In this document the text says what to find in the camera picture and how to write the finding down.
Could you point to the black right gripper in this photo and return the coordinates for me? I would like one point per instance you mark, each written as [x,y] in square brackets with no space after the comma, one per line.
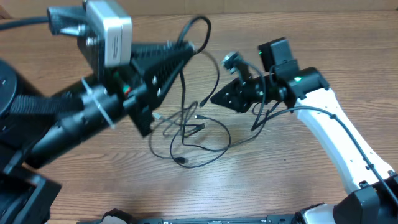
[239,102]

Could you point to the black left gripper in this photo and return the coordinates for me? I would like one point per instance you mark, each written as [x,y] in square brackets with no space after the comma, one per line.
[159,64]

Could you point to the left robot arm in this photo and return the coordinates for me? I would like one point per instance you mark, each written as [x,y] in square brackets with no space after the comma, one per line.
[37,129]

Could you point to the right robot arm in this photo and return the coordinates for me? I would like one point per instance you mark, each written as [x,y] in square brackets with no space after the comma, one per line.
[370,183]

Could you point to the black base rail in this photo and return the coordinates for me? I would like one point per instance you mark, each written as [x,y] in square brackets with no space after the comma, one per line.
[217,219]

